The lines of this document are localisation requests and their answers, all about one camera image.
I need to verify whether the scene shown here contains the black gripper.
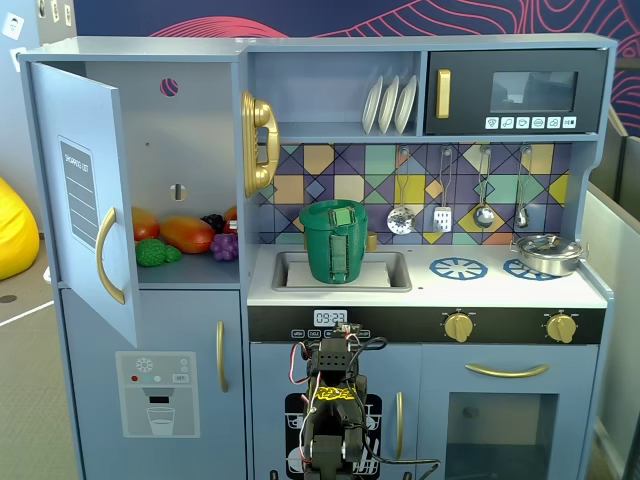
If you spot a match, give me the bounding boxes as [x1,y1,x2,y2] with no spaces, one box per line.
[305,339,362,384]

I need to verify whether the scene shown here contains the green round plastic bowl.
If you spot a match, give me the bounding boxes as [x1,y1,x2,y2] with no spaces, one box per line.
[299,198,369,233]

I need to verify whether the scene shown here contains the steel toy pot with lid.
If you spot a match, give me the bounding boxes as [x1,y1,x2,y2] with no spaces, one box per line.
[509,233,586,278]

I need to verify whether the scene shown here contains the green cylindrical container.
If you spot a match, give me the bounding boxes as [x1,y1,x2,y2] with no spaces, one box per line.
[301,219,369,286]

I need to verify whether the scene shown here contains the gold stove knob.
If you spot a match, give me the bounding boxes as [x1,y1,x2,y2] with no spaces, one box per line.
[443,310,476,344]
[544,311,578,344]

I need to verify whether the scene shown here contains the steel toy skimmer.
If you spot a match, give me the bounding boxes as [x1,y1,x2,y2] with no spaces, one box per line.
[386,146,417,236]

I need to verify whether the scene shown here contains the purple toy grapes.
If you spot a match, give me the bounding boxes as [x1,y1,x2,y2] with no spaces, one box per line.
[209,232,241,262]

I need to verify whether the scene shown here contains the steel toy spatula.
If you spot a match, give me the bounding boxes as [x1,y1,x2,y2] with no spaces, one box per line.
[432,145,457,234]

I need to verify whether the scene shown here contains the blue wooden toy kitchen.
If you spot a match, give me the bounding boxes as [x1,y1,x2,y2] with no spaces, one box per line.
[17,33,621,480]

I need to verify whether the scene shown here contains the large red orange toy mango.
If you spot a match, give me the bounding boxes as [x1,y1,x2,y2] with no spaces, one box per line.
[159,214,218,256]

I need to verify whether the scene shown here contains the steel toy ladle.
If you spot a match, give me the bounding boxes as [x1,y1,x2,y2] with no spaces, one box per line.
[472,145,497,229]

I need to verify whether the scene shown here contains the green bumpy toy vegetable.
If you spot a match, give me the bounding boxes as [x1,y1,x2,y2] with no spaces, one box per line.
[135,237,184,268]

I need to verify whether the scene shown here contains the small red orange toy mango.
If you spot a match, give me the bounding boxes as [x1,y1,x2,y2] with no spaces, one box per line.
[131,206,162,243]

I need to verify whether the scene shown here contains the steel toy spoon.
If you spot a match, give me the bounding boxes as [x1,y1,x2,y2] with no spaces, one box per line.
[514,144,533,231]

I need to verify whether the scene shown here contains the gold toy telephone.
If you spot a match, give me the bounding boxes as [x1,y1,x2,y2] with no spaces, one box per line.
[240,89,282,199]

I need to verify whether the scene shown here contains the white toy plate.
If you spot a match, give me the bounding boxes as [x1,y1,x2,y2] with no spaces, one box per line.
[377,74,401,136]
[394,74,419,134]
[361,74,385,136]

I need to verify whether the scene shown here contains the blue shopping list fridge door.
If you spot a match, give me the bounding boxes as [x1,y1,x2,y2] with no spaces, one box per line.
[27,60,139,349]

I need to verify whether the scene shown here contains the black toy microwave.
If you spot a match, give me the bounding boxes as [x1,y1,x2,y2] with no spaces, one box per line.
[423,49,609,137]

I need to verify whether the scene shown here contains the grey desk divider panel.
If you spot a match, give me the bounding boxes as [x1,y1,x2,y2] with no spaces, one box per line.
[582,179,640,480]

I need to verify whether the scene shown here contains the yellow beanbag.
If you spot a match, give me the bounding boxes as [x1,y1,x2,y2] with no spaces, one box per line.
[0,176,41,282]

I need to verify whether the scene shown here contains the gold dishwasher door handle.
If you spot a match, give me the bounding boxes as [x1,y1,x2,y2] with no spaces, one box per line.
[394,390,405,461]

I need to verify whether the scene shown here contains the gold freezer door handle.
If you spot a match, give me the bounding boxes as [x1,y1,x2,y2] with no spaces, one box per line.
[215,320,230,394]

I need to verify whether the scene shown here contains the black cable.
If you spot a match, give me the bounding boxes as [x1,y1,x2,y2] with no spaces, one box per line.
[349,434,442,480]

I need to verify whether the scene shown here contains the gold oven door handle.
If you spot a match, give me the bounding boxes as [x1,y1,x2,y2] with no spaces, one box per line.
[464,363,551,379]

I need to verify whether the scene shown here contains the gold fridge door handle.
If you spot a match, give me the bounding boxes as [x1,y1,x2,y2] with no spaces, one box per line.
[95,206,127,306]

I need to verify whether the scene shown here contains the gold microwave handle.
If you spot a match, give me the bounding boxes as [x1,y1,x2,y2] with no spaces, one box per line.
[435,68,452,120]

